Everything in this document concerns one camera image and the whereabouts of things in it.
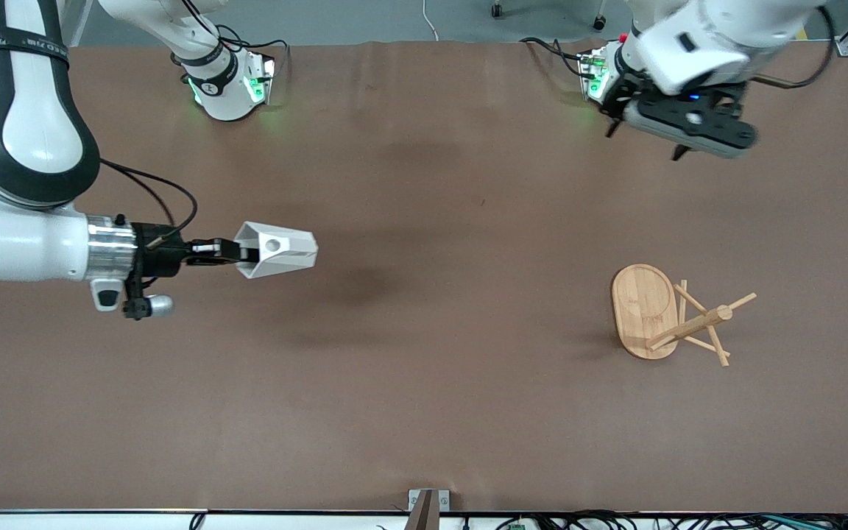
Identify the white faceted cup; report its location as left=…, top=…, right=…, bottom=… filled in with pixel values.
left=233, top=221, right=319, bottom=280

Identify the brown table cover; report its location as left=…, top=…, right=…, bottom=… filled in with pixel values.
left=0, top=40, right=848, bottom=515

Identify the black arm base cable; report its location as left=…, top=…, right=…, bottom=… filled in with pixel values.
left=174, top=0, right=291, bottom=78
left=518, top=36, right=598, bottom=78

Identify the black cable bundle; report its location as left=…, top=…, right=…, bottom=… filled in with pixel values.
left=494, top=509, right=848, bottom=530

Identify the black right arm base cable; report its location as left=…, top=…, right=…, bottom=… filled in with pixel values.
left=174, top=0, right=291, bottom=78

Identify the metal bracket with post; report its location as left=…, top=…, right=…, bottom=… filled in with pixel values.
left=404, top=489, right=451, bottom=530

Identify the black left arm base cable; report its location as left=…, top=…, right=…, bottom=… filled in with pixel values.
left=518, top=36, right=598, bottom=78

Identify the wooden cup rack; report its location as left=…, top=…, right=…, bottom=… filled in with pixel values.
left=610, top=263, right=758, bottom=368

